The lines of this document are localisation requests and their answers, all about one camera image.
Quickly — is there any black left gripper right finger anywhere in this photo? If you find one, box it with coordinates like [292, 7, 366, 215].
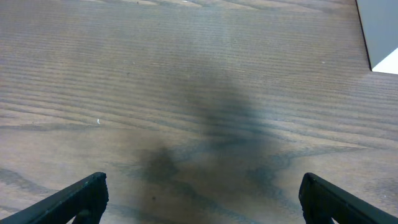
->
[298, 172, 397, 224]

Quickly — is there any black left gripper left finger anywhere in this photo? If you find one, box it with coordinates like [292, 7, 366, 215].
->
[1, 172, 109, 224]

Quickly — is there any white cardboard box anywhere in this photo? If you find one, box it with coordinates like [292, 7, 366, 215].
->
[356, 0, 397, 75]

